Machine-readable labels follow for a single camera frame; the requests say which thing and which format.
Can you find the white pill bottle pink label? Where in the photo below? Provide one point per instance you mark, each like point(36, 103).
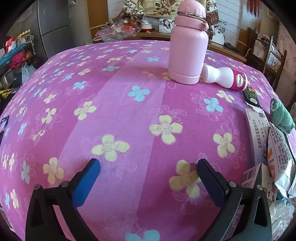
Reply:
point(219, 75)

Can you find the flat black device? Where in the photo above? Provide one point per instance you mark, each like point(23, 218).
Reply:
point(231, 45)

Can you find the wooden door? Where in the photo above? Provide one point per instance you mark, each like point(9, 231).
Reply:
point(98, 18)

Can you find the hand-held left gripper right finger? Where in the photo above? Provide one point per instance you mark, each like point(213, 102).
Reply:
point(212, 183)

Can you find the grey refrigerator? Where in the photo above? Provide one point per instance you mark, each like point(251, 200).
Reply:
point(57, 23)

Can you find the pink water bottle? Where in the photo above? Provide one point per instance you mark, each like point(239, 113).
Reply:
point(187, 51)

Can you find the clear plastic bags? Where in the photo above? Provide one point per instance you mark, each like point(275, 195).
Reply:
point(115, 32)

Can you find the low wooden cabinet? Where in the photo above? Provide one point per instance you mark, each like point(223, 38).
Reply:
point(231, 49)

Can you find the cartoon pig packet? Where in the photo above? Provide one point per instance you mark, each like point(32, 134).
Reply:
point(271, 191)

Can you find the large photo print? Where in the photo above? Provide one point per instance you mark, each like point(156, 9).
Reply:
point(218, 34)

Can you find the crumpled white plastic bag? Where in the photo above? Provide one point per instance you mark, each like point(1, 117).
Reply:
point(281, 215)

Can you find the long white medicine box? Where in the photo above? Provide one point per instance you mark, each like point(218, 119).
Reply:
point(256, 132)

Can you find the pink floral bed sheet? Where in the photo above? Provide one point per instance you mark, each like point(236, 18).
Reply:
point(138, 139)

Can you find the blue white snack packet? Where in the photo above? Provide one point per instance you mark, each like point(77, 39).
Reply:
point(282, 157)

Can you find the red white bowl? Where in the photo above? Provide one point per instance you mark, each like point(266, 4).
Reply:
point(146, 27)

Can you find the pile of colourful bags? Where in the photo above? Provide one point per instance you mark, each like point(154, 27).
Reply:
point(13, 58)

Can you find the black snack packet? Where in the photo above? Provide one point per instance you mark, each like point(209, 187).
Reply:
point(251, 96)

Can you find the small framed couple photo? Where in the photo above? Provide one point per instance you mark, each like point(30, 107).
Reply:
point(165, 25)

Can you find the pale hanging plastic bag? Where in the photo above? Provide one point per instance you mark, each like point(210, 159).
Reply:
point(28, 73)

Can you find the yellow brown floral quilt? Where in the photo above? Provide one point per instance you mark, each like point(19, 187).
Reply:
point(157, 5)

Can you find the green plush toy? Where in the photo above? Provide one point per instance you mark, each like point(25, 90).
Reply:
point(281, 115)

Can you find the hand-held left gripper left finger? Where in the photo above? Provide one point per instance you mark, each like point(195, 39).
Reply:
point(87, 180)

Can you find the dark wooden chair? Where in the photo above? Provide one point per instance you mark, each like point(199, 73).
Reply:
point(256, 60)

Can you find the pink floral curtain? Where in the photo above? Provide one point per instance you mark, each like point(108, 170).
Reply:
point(288, 44)

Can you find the white medicine box green stripes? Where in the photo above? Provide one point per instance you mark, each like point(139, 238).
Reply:
point(252, 176)

